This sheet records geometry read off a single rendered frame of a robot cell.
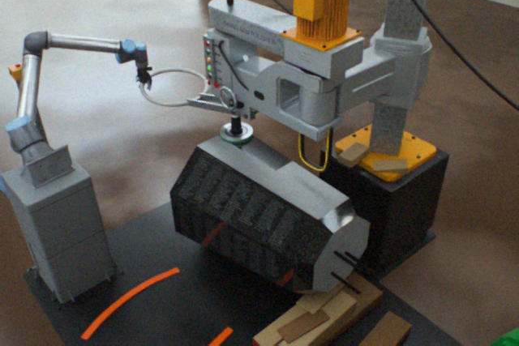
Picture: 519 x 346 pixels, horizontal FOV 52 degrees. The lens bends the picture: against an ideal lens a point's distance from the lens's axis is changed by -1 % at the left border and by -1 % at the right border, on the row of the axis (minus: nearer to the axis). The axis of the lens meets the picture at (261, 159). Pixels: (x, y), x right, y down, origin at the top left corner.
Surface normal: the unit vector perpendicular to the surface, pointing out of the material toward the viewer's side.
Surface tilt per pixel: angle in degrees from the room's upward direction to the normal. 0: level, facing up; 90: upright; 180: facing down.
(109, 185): 0
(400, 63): 90
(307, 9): 90
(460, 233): 0
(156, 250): 0
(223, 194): 45
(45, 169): 90
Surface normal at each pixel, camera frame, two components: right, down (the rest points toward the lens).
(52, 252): 0.67, 0.43
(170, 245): -0.01, -0.81
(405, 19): -0.34, 0.55
